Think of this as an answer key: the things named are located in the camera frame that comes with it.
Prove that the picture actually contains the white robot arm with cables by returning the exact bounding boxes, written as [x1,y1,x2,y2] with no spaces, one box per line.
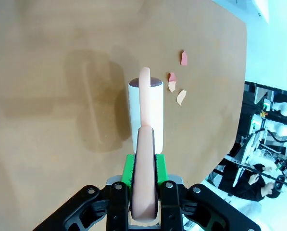
[250,100,287,147]

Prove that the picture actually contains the red and orange paper scrap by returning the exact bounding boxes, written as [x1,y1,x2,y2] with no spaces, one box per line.
[167,72,178,93]

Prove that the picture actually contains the pink handled lint roller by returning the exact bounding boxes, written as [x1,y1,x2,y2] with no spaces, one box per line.
[128,66,164,221]

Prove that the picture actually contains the seated person in black clothes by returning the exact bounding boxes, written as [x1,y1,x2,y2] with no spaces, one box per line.
[236,163,281,203]

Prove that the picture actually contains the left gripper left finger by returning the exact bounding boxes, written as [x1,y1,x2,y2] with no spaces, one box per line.
[32,154,137,231]

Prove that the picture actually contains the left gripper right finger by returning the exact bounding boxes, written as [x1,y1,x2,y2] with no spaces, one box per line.
[154,154,262,231]

